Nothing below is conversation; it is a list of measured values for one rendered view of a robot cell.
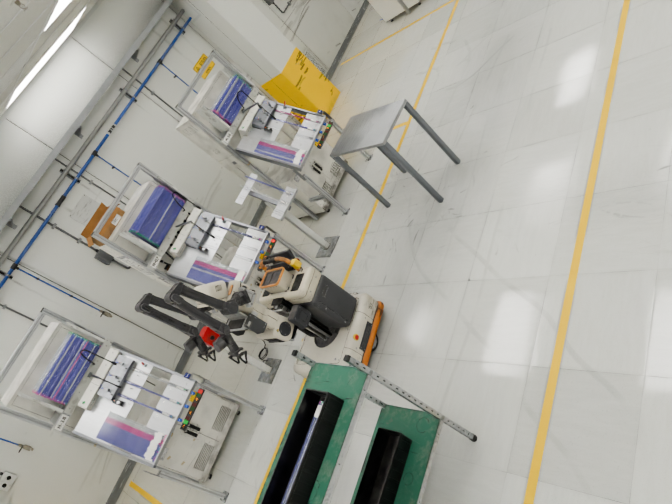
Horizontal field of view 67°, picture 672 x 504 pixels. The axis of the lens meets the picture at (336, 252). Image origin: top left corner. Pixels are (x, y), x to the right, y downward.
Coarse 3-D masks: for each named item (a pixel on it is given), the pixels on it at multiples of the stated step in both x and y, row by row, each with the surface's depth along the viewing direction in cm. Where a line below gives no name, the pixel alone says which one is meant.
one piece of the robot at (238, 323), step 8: (240, 312) 338; (256, 312) 345; (232, 320) 353; (240, 320) 344; (248, 320) 338; (256, 320) 343; (232, 328) 346; (240, 328) 338; (248, 328) 337; (256, 328) 341; (264, 328) 346
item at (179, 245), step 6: (198, 210) 478; (192, 216) 476; (198, 216) 476; (186, 228) 470; (192, 228) 472; (180, 234) 468; (186, 234) 467; (180, 240) 465; (174, 246) 462; (180, 246) 462; (174, 252) 460; (180, 252) 464
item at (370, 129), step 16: (368, 112) 441; (384, 112) 419; (400, 112) 404; (416, 112) 414; (352, 128) 446; (368, 128) 423; (384, 128) 403; (336, 144) 451; (352, 144) 428; (368, 144) 407; (384, 144) 394; (336, 160) 450; (400, 160) 404; (352, 176) 464; (416, 176) 415; (432, 192) 426
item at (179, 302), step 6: (174, 294) 292; (174, 300) 291; (180, 300) 294; (174, 306) 298; (180, 306) 296; (186, 306) 299; (192, 306) 302; (186, 312) 300; (192, 312) 301; (198, 312) 304; (204, 312) 307; (198, 318) 303; (204, 318) 306; (210, 318) 308; (210, 324) 308; (216, 324) 310; (222, 324) 312; (216, 330) 311; (222, 330) 311
